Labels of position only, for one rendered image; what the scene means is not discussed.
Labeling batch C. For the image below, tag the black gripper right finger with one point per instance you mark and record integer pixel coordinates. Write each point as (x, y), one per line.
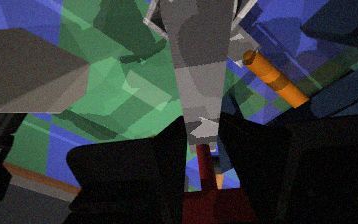
(265, 158)

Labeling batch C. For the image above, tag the wooden-handled black mallet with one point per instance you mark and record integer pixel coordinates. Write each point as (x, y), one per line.
(217, 169)

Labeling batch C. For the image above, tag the grey cylinder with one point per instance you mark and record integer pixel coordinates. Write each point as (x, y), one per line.
(186, 184)

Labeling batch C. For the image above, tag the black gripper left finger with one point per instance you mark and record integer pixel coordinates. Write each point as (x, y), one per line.
(161, 159)

